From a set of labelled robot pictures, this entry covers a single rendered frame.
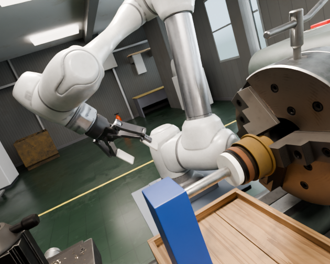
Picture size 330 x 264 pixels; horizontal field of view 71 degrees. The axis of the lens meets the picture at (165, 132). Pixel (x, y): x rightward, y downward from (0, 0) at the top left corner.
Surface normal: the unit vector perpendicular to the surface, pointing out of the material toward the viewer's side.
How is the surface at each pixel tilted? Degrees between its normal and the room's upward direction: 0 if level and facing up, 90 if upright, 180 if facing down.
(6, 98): 90
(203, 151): 69
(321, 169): 90
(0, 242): 60
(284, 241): 0
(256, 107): 54
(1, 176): 90
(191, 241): 90
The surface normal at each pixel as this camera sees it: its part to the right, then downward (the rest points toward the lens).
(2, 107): 0.34, 0.14
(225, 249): -0.33, -0.91
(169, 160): -0.53, 0.44
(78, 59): 0.57, -0.08
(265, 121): 0.10, -0.43
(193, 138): -0.60, 0.20
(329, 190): -0.87, 0.40
